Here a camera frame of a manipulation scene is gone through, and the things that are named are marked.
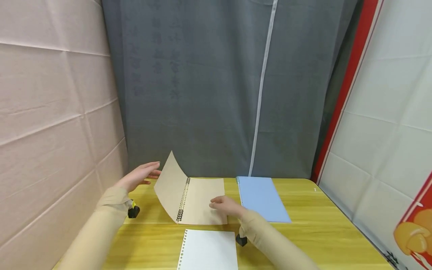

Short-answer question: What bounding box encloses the person's left hand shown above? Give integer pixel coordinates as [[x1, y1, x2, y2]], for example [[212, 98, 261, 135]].
[[115, 161, 162, 194]]

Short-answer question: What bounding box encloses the person's right hand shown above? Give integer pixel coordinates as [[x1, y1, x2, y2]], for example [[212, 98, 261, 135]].
[[209, 195, 249, 221]]

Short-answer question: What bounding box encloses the kraft spiral notebook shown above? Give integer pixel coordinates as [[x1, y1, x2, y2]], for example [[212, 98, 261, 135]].
[[153, 150, 228, 226]]

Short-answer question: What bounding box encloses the person's left forearm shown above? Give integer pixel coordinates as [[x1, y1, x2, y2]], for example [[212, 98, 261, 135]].
[[54, 186, 133, 270]]

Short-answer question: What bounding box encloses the person's right forearm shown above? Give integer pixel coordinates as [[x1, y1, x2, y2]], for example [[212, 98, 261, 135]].
[[237, 208, 321, 270]]

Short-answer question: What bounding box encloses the blue spiral notebook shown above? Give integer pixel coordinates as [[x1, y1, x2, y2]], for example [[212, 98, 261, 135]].
[[236, 176, 292, 224]]

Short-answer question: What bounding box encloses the white loose-leaf paper sheet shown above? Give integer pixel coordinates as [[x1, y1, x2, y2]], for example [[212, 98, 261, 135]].
[[176, 229, 239, 270]]

